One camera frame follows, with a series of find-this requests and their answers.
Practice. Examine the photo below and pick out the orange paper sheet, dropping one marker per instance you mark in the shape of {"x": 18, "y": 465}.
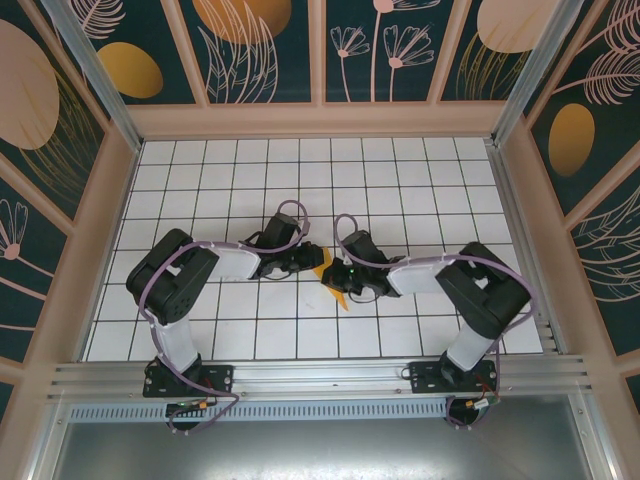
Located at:
{"x": 320, "y": 272}

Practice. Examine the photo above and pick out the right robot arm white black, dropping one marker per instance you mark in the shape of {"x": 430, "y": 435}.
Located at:
{"x": 485, "y": 295}

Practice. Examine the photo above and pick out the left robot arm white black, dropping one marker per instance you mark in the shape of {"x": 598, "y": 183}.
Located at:
{"x": 175, "y": 285}

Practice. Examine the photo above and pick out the grey metal sheet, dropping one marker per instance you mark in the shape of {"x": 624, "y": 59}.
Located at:
{"x": 325, "y": 450}

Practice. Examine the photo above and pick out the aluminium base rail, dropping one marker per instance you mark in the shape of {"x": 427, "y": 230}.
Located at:
{"x": 320, "y": 375}

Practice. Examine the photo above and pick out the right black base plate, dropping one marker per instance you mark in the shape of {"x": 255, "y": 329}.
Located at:
{"x": 425, "y": 380}

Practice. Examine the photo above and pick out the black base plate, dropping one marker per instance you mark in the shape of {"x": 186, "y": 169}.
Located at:
{"x": 425, "y": 380}
{"x": 220, "y": 380}

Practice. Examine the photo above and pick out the aluminium side rail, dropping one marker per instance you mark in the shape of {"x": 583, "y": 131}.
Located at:
{"x": 520, "y": 240}

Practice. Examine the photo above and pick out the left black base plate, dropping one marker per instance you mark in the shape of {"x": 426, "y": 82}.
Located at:
{"x": 220, "y": 380}

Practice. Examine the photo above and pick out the aluminium corner post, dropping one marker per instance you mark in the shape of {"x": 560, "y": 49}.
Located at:
{"x": 100, "y": 85}
{"x": 535, "y": 65}

